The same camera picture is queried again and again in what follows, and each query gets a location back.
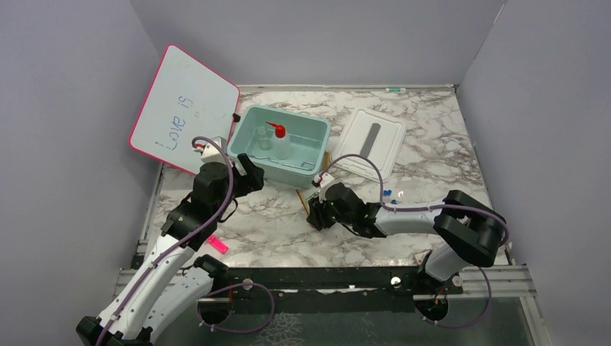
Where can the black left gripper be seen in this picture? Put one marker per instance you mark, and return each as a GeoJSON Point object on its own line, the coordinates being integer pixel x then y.
{"type": "Point", "coordinates": [253, 179]}

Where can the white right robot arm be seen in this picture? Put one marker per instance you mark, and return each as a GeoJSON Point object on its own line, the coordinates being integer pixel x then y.
{"type": "Point", "coordinates": [472, 233]}

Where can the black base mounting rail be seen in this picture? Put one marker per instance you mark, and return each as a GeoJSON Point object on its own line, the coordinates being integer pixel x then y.
{"type": "Point", "coordinates": [310, 290]}

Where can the red plastic dropper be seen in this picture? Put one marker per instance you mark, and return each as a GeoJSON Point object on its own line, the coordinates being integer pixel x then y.
{"type": "Point", "coordinates": [303, 202]}

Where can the pink framed whiteboard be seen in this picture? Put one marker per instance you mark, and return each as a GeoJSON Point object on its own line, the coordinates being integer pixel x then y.
{"type": "Point", "coordinates": [186, 99]}

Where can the pink highlighter marker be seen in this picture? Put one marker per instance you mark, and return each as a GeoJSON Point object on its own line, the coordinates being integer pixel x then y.
{"type": "Point", "coordinates": [217, 244]}

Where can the white squeeze bottle red nozzle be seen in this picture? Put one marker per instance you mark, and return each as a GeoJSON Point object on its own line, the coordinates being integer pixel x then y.
{"type": "Point", "coordinates": [280, 141]}

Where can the small clear glass jar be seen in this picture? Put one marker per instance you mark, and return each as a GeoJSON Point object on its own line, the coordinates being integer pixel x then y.
{"type": "Point", "coordinates": [263, 140]}

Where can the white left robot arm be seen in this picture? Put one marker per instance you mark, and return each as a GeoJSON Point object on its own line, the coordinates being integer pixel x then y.
{"type": "Point", "coordinates": [145, 306]}

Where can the teal plastic bin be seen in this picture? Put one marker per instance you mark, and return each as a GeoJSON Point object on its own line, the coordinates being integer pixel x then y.
{"type": "Point", "coordinates": [308, 139]}

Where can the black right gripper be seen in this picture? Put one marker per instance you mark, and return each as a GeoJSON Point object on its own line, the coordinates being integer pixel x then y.
{"type": "Point", "coordinates": [316, 217]}

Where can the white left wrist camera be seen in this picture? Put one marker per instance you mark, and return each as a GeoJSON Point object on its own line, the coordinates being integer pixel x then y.
{"type": "Point", "coordinates": [210, 153]}

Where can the white plastic bin lid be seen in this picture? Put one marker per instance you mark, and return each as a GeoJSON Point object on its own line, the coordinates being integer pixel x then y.
{"type": "Point", "coordinates": [373, 135]}

